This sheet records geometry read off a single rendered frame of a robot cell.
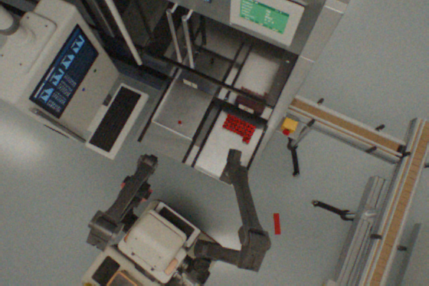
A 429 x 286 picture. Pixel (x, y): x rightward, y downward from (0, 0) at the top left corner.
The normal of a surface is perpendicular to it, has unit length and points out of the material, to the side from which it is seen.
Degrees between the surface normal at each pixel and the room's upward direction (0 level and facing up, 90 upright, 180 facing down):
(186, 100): 0
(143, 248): 48
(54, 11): 0
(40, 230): 0
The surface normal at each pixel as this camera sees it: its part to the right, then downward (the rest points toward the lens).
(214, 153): -0.01, -0.25
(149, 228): 0.38, -0.72
